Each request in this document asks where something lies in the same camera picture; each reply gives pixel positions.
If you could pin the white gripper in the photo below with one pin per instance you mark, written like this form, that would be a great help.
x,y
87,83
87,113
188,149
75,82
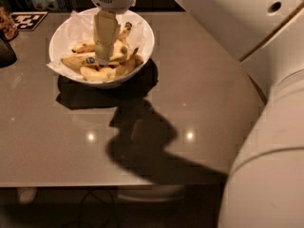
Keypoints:
x,y
106,26

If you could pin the banana with blue sticker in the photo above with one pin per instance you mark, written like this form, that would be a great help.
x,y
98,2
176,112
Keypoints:
x,y
119,52
78,60

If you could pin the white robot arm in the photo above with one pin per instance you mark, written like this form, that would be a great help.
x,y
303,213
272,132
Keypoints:
x,y
264,188

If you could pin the back banana with dark tip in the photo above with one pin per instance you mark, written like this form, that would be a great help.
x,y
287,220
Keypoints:
x,y
125,31

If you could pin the back left banana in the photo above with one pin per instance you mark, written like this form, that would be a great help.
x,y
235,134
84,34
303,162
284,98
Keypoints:
x,y
85,46

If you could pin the right front banana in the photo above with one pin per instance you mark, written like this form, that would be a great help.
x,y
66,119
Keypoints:
x,y
128,65

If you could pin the white bowl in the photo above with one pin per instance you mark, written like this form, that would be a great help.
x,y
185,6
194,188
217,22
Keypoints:
x,y
139,26

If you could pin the front bottom banana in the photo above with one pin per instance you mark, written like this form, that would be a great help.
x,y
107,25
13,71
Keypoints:
x,y
98,74

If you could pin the black white fiducial marker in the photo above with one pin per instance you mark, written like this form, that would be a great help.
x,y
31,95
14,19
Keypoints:
x,y
28,21

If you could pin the patterned jar at left edge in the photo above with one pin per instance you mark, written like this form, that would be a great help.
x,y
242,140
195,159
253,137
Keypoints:
x,y
7,24

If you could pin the dark object at left edge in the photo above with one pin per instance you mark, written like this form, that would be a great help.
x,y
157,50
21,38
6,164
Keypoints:
x,y
7,54

